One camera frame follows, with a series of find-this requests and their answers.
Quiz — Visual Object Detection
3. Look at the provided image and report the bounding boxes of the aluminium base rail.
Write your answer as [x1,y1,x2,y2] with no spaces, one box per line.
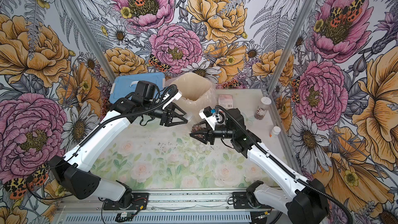
[52,189,291,224]

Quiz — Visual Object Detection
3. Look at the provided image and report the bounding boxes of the clear jar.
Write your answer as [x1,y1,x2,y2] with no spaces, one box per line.
[183,113,204,133]

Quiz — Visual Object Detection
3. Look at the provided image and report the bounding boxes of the small white pill bottle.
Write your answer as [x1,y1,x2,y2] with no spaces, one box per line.
[269,126,281,138]

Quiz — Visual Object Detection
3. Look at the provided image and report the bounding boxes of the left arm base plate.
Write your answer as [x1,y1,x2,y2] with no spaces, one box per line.
[103,192,149,211]

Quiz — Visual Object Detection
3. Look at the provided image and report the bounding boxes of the blue lidded storage box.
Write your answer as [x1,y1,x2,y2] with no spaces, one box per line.
[109,72,165,104]

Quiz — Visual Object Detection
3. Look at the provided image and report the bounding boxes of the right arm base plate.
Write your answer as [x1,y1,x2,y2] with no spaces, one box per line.
[228,191,271,209]

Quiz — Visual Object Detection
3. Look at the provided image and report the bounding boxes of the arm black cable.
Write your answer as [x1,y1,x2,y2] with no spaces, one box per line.
[74,83,179,150]
[214,105,353,224]

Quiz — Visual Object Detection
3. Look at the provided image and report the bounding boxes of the bin with plastic liner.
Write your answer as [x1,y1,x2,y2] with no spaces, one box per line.
[165,72,218,122]

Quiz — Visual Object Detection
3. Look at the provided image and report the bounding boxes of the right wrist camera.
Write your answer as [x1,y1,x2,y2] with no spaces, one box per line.
[199,106,225,130]

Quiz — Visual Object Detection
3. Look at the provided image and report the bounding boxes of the tall jar with white lid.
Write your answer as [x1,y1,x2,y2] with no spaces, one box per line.
[254,96,272,120]

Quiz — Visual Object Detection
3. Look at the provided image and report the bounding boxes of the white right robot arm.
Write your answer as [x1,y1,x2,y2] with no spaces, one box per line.
[190,124,329,224]

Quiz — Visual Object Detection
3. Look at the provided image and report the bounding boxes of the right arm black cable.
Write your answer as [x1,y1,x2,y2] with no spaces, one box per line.
[214,105,353,224]

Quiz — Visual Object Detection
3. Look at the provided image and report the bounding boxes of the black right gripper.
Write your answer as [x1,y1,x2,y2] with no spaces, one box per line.
[190,121,235,146]

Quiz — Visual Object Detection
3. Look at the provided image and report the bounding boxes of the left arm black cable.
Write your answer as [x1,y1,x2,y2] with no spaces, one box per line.
[74,83,179,150]

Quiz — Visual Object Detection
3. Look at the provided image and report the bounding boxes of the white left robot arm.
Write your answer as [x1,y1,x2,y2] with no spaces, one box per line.
[48,81,188,209]

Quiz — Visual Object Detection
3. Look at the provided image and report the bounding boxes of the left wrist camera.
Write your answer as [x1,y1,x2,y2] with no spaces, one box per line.
[162,91,182,110]

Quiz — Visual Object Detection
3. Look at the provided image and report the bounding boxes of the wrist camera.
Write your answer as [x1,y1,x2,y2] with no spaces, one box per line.
[162,91,182,110]
[199,106,225,130]

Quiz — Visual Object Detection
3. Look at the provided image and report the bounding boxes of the pink tea packet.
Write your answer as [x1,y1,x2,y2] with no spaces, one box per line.
[218,94,234,110]

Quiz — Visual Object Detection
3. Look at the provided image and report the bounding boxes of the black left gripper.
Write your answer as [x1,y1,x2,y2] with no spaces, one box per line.
[143,100,188,128]

